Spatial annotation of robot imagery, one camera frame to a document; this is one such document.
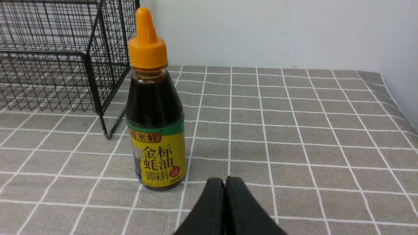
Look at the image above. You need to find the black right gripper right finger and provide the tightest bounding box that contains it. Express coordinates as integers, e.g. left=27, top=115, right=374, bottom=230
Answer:
left=224, top=177, right=286, bottom=235

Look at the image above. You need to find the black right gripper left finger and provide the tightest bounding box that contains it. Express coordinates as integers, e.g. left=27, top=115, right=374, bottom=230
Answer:
left=174, top=178, right=225, bottom=235

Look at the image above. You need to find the oyster sauce bottle orange cap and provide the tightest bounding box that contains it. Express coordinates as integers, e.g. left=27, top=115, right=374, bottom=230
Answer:
left=126, top=7, right=187, bottom=191

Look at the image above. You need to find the grey checked tablecloth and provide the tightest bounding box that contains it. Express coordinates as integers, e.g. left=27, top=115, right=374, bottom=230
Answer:
left=1, top=66, right=417, bottom=235

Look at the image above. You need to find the black wire mesh shelf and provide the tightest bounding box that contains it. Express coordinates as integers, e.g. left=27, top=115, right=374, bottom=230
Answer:
left=0, top=0, right=140, bottom=139

